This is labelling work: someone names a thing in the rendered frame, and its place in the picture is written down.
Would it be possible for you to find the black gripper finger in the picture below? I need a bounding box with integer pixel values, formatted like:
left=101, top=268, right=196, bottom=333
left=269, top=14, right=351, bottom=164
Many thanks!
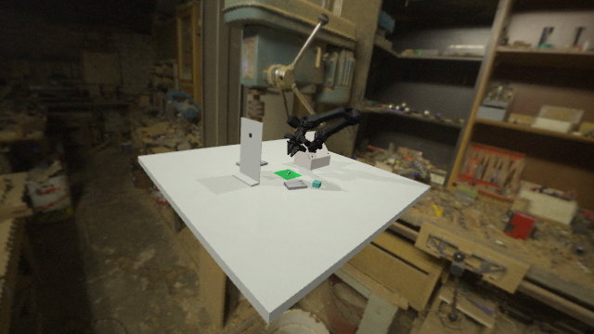
left=291, top=147, right=301, bottom=157
left=287, top=140, right=297, bottom=155

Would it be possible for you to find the green square zone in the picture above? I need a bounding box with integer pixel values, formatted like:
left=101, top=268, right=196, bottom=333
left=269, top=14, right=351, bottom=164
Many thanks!
left=275, top=169, right=301, bottom=180

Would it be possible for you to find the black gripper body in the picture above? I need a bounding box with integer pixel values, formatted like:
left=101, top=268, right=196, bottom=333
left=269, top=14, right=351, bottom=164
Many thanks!
left=284, top=130, right=306, bottom=152

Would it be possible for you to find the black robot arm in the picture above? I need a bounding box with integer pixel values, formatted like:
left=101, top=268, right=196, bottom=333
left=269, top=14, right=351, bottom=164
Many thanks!
left=287, top=107, right=361, bottom=153

